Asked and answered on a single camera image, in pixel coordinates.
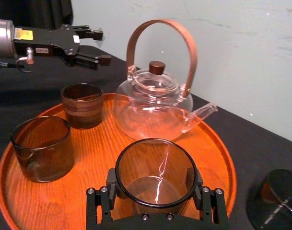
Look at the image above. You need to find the dark wooden cup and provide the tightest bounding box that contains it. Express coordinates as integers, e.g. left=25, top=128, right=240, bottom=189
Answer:
left=60, top=83, right=104, bottom=130

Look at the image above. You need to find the clear smoky drinking glass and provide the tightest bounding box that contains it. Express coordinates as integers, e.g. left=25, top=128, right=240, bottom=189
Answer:
left=115, top=138, right=199, bottom=215

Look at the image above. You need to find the black table cloth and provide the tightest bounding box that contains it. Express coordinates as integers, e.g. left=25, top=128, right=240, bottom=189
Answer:
left=0, top=45, right=292, bottom=230

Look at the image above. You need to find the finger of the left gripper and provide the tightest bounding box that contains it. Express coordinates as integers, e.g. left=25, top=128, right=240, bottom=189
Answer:
left=72, top=24, right=105, bottom=42
left=65, top=51, right=113, bottom=71

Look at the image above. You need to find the round orange wooden tray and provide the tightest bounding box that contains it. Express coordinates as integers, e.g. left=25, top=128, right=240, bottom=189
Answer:
left=0, top=92, right=237, bottom=230

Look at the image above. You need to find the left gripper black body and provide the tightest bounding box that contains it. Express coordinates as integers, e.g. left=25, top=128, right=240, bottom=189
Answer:
left=13, top=23, right=81, bottom=65

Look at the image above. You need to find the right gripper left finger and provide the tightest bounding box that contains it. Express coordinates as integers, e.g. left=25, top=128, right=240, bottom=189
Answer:
left=85, top=168, right=118, bottom=226

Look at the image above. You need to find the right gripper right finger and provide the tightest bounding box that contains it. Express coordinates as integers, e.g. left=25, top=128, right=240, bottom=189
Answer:
left=186, top=167, right=230, bottom=226

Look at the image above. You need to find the glass lid with wooden knob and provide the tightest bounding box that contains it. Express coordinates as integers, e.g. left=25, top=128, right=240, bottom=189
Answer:
left=133, top=60, right=179, bottom=97

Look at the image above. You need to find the thin cable with silver plug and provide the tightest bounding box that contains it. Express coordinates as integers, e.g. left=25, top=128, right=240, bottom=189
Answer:
left=0, top=47, right=35, bottom=73

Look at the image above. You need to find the dark cloth backdrop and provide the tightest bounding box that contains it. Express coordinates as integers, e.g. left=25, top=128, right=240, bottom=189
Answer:
left=0, top=0, right=74, bottom=31

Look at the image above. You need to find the amber drinking glass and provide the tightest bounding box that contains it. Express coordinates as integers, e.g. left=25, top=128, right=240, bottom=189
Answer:
left=10, top=115, right=75, bottom=183

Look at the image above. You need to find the glass teapot with brown handle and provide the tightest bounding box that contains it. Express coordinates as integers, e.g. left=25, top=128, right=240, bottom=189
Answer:
left=113, top=19, right=219, bottom=142

